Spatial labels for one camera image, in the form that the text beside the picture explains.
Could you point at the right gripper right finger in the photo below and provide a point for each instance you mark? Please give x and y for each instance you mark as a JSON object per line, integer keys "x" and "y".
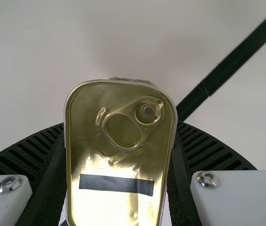
{"x": 217, "y": 188}

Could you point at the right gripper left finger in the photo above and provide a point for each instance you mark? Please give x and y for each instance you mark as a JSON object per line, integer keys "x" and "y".
{"x": 29, "y": 176}

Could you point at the rectangular gold tin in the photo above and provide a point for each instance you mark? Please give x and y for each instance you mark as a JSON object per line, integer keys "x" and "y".
{"x": 119, "y": 169}

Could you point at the black strip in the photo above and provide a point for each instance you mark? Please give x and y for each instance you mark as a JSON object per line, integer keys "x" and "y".
{"x": 229, "y": 64}

